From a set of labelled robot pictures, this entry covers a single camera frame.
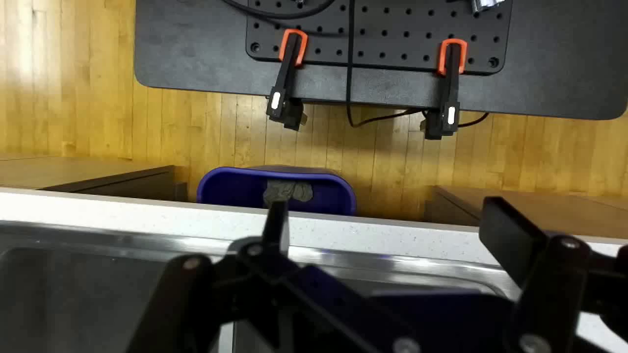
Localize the black pegboard panel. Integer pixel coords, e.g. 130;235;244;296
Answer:
134;0;628;122

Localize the stainless steel double sink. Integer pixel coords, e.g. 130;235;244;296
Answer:
0;220;628;353

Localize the silver metal connector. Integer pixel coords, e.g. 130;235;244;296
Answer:
472;0;507;14

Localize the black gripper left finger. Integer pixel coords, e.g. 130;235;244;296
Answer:
126;198;421;353

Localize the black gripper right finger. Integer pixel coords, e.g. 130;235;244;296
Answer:
480;194;628;353

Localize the black cable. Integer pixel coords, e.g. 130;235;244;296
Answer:
344;0;429;130
223;0;340;22

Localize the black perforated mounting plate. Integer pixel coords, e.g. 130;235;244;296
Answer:
246;0;513;77

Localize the orange and black clamp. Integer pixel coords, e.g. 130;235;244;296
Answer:
266;28;311;132
421;37;472;141

